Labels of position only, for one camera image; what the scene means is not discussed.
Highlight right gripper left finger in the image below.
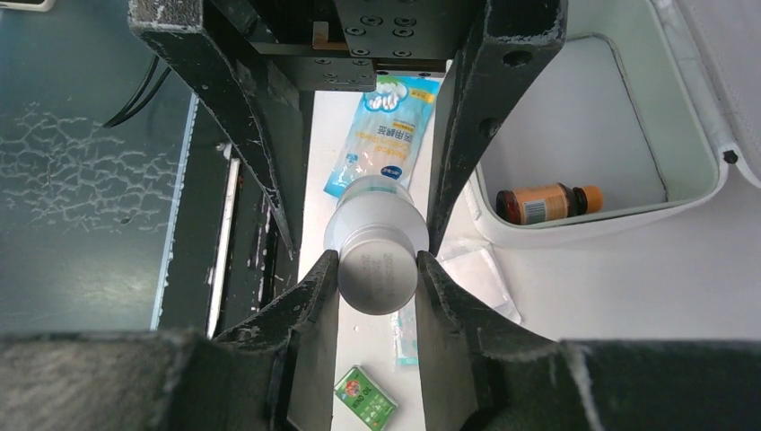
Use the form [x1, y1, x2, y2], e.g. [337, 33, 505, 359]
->
[1, 251, 338, 430]

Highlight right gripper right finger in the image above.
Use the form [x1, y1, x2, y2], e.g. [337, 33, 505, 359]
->
[415, 251, 760, 430]

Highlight green wind oil box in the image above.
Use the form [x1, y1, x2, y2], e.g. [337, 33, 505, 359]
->
[333, 365, 398, 430]

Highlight white gauze pad packet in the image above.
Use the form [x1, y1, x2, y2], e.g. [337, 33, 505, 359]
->
[437, 238, 522, 324]

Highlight white plastic bottle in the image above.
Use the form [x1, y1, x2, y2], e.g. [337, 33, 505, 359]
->
[324, 175, 429, 315]

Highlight brown bottle orange cap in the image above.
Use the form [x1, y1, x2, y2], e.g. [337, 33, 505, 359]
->
[494, 183, 604, 225]

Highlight white medicine kit box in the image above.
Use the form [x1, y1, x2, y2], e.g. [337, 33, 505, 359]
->
[465, 1, 760, 248]

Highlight clear bandage packet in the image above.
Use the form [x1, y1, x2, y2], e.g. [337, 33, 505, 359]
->
[390, 300, 419, 367]

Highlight blue cotton swab packet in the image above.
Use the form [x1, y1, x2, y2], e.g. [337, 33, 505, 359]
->
[324, 76, 441, 198]

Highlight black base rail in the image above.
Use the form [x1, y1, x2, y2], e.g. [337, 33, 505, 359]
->
[151, 96, 298, 338]

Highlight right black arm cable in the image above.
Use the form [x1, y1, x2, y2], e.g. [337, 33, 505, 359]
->
[101, 54, 172, 129]

